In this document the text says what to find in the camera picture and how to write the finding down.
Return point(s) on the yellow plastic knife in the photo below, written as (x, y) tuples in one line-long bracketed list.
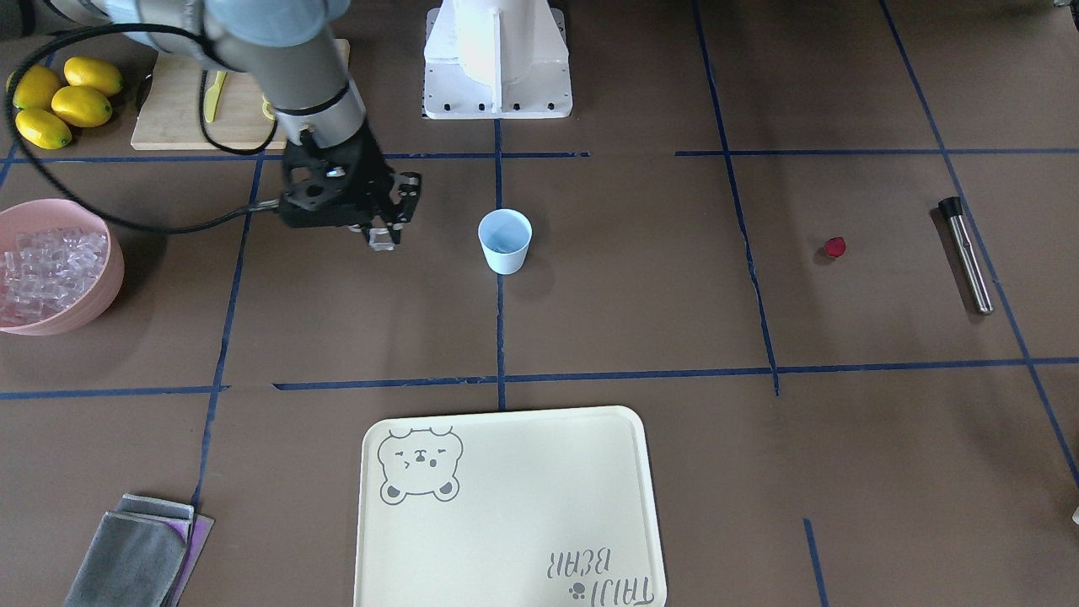
[(211, 96)]

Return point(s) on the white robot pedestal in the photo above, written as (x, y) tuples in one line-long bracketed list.
[(496, 60)]

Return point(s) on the clear ice cubes pile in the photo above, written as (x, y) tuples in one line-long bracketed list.
[(45, 273)]

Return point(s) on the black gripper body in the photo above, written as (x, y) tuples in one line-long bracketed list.
[(368, 173)]

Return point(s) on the pink bowl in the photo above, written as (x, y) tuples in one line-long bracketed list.
[(53, 213)]

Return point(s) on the red strawberry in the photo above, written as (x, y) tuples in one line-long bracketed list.
[(835, 248)]

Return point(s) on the steel muddler black tip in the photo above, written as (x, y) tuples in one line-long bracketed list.
[(952, 210)]

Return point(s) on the wooden cutting board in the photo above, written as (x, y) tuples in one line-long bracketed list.
[(168, 121)]

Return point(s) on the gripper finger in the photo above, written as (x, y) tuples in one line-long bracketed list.
[(408, 188), (375, 236)]

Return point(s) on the light blue plastic cup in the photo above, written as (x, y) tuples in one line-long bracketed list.
[(504, 236)]

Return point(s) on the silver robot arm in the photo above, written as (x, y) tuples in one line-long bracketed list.
[(286, 46)]

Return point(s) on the clear ice cube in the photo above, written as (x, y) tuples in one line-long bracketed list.
[(393, 243)]

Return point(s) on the cream bear tray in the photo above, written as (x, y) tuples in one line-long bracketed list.
[(520, 508)]

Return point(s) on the grey purple folded cloth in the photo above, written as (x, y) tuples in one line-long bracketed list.
[(143, 553)]

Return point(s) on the yellow lemon slices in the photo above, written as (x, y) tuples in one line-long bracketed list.
[(267, 109)]

